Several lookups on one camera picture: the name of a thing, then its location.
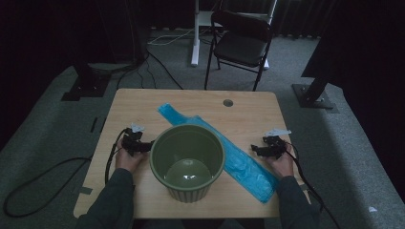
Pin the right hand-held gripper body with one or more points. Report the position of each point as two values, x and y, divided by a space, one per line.
277 146

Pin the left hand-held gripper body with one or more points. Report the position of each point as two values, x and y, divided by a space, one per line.
132 143

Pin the blue plastic trash bag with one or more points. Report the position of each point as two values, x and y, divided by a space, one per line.
245 168

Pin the green ribbed trash bin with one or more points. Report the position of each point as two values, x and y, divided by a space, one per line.
187 149

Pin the person's left hand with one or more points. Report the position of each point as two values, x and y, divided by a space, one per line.
127 162

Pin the person's right hand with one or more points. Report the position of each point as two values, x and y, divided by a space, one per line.
283 167

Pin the black stand with bolted base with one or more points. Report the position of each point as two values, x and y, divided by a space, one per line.
312 97

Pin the grey tape piece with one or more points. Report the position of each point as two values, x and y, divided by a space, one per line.
85 191

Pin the black stand with square base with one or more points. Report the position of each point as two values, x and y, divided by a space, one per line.
86 86

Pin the black folding chair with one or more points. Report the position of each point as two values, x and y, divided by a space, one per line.
240 47

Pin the white paper scrap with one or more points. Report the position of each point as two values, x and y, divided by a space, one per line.
372 209

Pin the dark curtain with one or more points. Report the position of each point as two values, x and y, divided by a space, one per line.
296 19

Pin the white desk frame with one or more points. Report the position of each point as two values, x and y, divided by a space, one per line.
195 38

